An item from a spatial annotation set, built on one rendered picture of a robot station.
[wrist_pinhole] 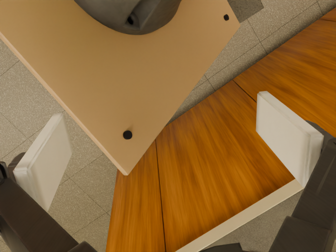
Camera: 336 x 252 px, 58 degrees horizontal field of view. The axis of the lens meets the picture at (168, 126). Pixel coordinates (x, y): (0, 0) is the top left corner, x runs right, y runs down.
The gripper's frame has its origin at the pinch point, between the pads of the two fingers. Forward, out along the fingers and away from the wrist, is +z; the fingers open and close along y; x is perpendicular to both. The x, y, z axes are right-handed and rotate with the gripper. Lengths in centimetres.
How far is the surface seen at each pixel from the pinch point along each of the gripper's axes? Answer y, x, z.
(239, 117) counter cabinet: 30, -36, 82
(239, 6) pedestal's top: 15.0, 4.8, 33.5
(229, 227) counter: 14, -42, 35
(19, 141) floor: -71, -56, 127
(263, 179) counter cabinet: 26, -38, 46
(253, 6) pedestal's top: 17.3, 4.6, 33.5
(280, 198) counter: 25, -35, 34
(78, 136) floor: -41, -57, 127
